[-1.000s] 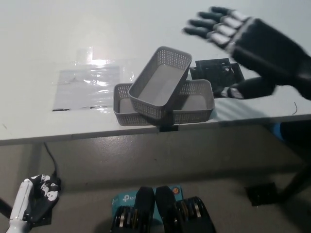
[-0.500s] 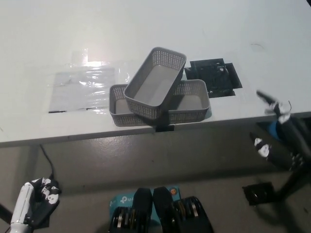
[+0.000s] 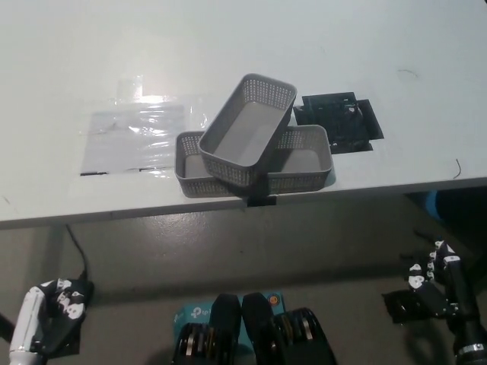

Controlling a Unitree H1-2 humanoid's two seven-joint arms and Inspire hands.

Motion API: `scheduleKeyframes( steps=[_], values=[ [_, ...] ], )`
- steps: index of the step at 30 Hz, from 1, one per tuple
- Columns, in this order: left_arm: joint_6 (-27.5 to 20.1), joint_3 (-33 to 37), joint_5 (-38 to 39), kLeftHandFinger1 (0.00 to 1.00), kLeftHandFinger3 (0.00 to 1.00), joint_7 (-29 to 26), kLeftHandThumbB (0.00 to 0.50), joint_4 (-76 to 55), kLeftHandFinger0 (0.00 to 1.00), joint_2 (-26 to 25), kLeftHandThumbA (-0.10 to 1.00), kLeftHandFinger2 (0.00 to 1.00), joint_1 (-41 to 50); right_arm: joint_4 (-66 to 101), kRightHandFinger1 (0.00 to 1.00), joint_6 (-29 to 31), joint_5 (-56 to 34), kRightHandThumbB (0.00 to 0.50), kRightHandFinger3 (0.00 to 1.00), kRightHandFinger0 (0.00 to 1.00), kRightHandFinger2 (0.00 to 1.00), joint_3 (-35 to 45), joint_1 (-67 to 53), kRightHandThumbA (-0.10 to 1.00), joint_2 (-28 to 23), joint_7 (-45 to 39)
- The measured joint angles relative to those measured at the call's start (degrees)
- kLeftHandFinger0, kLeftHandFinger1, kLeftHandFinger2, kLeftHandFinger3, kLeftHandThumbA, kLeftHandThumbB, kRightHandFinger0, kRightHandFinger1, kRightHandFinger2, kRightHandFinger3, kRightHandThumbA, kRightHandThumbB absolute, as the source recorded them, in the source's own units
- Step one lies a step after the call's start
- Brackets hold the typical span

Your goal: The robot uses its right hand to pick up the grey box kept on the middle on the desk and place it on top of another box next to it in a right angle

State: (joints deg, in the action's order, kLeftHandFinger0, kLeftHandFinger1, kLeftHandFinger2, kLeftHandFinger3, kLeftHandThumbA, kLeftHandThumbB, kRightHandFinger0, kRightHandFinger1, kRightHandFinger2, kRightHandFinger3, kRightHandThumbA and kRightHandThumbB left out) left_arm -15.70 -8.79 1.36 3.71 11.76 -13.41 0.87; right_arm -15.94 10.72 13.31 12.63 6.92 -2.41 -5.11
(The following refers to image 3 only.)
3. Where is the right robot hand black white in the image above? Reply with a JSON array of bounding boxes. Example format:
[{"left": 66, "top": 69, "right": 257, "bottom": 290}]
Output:
[{"left": 408, "top": 238, "right": 479, "bottom": 335}]

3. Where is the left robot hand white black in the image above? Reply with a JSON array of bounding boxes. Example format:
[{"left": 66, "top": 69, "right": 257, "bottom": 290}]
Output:
[{"left": 9, "top": 278, "right": 89, "bottom": 354}]

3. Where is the grey perforated plastic basket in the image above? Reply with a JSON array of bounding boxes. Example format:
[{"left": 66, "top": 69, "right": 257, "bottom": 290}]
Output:
[
  {"left": 198, "top": 72, "right": 298, "bottom": 191},
  {"left": 173, "top": 124, "right": 335, "bottom": 198}
]

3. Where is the blue object under desk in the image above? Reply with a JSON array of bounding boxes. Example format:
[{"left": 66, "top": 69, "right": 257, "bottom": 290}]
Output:
[{"left": 424, "top": 192, "right": 442, "bottom": 221}]

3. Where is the teal tp-link box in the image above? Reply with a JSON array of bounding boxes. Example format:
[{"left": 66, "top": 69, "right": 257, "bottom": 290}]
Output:
[{"left": 173, "top": 290, "right": 285, "bottom": 345}]

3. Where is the black power adapter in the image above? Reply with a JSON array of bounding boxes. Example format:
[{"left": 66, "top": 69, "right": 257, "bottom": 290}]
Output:
[{"left": 37, "top": 279, "right": 95, "bottom": 357}]

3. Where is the plastic-covered white paper sheet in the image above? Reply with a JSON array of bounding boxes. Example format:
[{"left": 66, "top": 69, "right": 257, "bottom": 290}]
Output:
[{"left": 81, "top": 106, "right": 186, "bottom": 176}]

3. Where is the small black table clip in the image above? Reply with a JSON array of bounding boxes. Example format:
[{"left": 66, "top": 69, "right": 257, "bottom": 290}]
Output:
[{"left": 246, "top": 195, "right": 277, "bottom": 208}]

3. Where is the thin black cable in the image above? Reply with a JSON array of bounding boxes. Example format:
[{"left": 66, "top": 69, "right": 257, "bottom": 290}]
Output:
[{"left": 65, "top": 224, "right": 89, "bottom": 284}]

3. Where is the black table cable port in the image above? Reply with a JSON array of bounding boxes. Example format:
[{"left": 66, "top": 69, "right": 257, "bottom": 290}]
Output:
[{"left": 292, "top": 90, "right": 385, "bottom": 155}]

